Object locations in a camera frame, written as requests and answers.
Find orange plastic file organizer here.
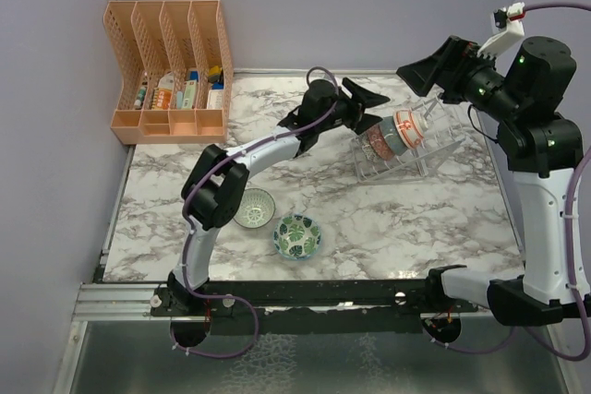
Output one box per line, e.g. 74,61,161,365
103,0,234,145

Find small bottles in organizer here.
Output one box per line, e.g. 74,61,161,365
133,72,149,110

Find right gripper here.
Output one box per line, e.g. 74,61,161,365
398,34,524,123

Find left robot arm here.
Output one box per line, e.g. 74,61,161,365
167,78,390,316

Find white brown lattice bowl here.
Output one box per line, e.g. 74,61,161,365
360,140,376,162

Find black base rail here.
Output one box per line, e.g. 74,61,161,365
150,276,481,335

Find blue yellow items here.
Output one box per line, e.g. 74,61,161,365
187,66,224,90

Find clear acrylic dish rack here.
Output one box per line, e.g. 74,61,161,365
351,98,465,184

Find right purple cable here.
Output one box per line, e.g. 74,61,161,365
431,2,591,361

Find green leaf pattern bowl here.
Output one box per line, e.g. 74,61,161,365
271,213,322,260

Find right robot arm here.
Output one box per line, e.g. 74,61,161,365
397,36,590,327

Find orange white box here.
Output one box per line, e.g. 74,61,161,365
151,71,177,111

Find grey blue bowl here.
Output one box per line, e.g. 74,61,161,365
380,116,408,156

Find white green patterned bowl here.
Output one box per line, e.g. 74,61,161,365
234,188,276,229

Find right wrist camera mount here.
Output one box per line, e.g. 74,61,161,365
477,2,525,59

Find orange white floral bowl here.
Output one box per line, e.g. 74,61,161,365
393,109,428,149

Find dark floral pink bowl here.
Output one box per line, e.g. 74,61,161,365
363,125,394,161

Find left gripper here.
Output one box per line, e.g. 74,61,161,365
316,79,389,135

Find green white box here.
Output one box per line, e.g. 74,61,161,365
176,79,199,110

